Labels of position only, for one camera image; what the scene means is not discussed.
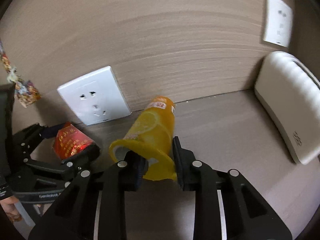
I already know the red foil packet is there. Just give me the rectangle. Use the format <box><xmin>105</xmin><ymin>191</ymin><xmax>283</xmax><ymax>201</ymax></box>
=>
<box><xmin>53</xmin><ymin>122</ymin><xmax>94</xmax><ymax>160</ymax></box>

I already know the colourful sticker strip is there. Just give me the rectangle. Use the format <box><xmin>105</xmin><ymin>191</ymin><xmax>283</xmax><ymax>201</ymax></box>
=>
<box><xmin>1</xmin><ymin>43</ymin><xmax>41</xmax><ymax>108</ymax></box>

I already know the white wall socket lower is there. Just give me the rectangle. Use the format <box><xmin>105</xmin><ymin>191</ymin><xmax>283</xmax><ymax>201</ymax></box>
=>
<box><xmin>57</xmin><ymin>66</ymin><xmax>131</xmax><ymax>126</ymax></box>

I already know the white wall socket upper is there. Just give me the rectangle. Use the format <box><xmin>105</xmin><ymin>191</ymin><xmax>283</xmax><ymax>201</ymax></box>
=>
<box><xmin>263</xmin><ymin>0</ymin><xmax>293</xmax><ymax>48</ymax></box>

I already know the white tissue box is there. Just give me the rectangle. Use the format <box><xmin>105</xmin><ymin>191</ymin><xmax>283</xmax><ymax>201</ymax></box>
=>
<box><xmin>254</xmin><ymin>51</ymin><xmax>319</xmax><ymax>165</ymax></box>

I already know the white wall socket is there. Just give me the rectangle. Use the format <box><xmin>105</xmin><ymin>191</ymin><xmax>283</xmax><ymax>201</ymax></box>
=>
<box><xmin>263</xmin><ymin>0</ymin><xmax>293</xmax><ymax>48</ymax></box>
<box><xmin>57</xmin><ymin>66</ymin><xmax>131</xmax><ymax>126</ymax></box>

